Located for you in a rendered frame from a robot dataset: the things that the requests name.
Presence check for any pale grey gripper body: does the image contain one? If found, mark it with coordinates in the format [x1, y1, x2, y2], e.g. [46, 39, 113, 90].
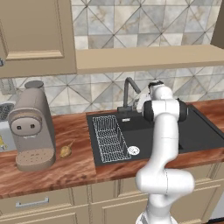
[135, 93, 151, 114]

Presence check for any dark grey sink faucet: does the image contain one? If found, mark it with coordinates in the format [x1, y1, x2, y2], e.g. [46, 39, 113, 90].
[116, 76, 142, 114]

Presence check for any black sink basin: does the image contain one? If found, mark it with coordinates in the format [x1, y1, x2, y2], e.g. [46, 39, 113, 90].
[86, 104, 224, 168]

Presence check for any white sink drain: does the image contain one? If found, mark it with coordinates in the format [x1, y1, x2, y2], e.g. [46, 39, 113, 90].
[127, 145, 141, 157]

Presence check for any yellow-brown onion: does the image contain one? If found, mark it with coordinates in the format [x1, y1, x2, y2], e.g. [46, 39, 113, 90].
[59, 139, 76, 159]

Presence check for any beige false drawer front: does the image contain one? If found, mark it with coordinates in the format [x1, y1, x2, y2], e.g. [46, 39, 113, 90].
[117, 176, 142, 199]

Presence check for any brown upper cupboard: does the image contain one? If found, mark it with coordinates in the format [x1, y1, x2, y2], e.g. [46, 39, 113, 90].
[210, 0, 224, 50]

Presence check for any beige lower cupboard door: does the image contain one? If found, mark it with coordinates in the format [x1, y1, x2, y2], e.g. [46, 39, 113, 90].
[171, 178, 224, 224]
[0, 204, 90, 224]
[90, 192, 151, 224]

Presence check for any beige cupboard door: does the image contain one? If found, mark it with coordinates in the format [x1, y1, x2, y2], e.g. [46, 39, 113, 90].
[90, 192, 151, 224]
[0, 204, 90, 224]
[0, 0, 78, 79]
[171, 178, 224, 224]

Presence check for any grey-brown coffee machine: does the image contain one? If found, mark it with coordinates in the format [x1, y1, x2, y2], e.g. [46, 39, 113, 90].
[7, 80, 57, 172]

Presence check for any beige upper cupboard door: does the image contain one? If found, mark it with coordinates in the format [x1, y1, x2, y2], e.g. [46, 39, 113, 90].
[0, 0, 78, 79]

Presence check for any small yellow object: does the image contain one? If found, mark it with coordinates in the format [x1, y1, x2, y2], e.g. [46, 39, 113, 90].
[0, 136, 7, 151]

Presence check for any beige wall shelf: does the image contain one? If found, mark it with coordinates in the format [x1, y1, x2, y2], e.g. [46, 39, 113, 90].
[75, 44, 224, 75]

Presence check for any white wire sink rack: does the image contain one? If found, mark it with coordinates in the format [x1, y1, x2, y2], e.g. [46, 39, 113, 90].
[92, 115, 132, 163]

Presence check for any grey wall outlet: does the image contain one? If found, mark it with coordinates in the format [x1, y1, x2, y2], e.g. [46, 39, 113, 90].
[0, 78, 16, 96]

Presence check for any silver drawer handle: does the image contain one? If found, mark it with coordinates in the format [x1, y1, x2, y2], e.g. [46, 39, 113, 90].
[15, 197, 50, 209]

